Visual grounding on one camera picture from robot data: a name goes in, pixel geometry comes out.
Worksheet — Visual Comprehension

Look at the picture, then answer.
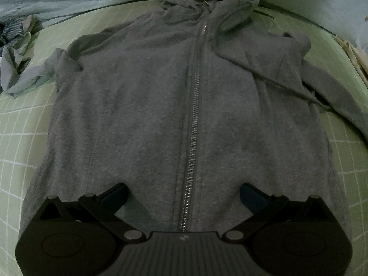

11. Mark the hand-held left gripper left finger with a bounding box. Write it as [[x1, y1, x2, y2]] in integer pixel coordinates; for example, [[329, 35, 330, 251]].
[[37, 182, 147, 242]]

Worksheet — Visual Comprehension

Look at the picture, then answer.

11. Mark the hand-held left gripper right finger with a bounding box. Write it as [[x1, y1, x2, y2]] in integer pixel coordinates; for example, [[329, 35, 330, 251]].
[[221, 182, 332, 242]]

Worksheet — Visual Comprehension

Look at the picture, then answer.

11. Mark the grey zip hoodie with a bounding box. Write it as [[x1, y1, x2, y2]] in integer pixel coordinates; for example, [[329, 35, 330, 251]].
[[19, 0, 368, 234]]

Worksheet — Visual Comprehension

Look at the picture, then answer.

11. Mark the green grid bed sheet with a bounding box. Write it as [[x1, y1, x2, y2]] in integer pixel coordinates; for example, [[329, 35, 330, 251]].
[[0, 4, 368, 265]]

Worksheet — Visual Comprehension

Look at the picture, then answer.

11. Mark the light grey garment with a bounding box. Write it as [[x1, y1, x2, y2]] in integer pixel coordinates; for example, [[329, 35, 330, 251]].
[[0, 16, 62, 99]]

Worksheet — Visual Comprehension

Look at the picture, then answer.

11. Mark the beige cloth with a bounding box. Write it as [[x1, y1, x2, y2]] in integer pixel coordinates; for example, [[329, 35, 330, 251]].
[[334, 34, 368, 84]]

